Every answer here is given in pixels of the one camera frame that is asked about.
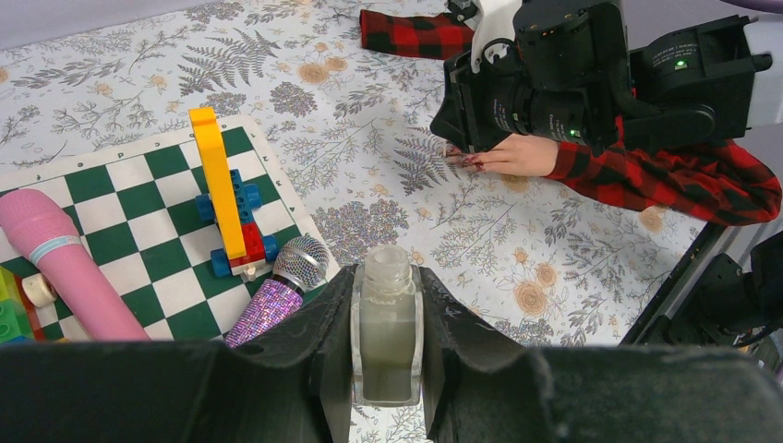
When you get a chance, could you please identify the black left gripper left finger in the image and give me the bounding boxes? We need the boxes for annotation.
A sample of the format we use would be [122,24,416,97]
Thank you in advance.
[237,266,356,442]

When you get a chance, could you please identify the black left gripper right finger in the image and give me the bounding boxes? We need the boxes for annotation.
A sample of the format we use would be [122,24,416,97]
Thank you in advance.
[420,268,551,443]

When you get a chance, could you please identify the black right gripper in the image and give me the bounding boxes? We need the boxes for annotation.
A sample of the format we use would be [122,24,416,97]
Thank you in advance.
[430,39,619,153]

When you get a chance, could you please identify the clear nail polish bottle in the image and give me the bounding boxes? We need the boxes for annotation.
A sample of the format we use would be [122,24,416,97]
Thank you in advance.
[350,245,424,408]

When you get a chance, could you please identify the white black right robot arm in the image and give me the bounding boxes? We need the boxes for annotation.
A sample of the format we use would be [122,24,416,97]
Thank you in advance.
[430,0,782,155]

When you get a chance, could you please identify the mannequin hand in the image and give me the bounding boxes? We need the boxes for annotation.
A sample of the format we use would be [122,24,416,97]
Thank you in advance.
[443,134,560,177]

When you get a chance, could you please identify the purple nail polish bottle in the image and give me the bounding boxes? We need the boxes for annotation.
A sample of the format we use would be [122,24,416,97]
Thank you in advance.
[224,235,330,348]

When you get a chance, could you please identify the floral patterned table mat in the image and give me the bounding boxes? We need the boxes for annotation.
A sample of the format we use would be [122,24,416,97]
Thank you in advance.
[0,0,711,443]

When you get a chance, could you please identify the blue red toy bricks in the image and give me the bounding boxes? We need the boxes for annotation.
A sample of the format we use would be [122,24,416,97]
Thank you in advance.
[195,168,279,282]

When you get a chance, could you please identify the green white checkered board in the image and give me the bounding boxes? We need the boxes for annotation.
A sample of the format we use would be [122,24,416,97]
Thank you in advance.
[1,115,325,341]

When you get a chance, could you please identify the red black plaid sleeve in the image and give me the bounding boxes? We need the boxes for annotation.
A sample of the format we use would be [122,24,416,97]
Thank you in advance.
[359,9,782,226]

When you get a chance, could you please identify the yellow toy block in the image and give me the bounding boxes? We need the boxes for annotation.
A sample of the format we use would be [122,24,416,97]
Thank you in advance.
[188,107,247,260]

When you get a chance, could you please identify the stacked colourful toy bricks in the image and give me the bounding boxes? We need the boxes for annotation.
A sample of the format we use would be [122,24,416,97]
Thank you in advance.
[1,268,45,343]

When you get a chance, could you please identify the pink cylindrical toy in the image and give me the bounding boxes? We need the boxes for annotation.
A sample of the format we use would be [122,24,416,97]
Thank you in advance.
[1,188,150,341]

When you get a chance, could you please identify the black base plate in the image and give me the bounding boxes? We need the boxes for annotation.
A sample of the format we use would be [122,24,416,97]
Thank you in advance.
[620,223,732,345]

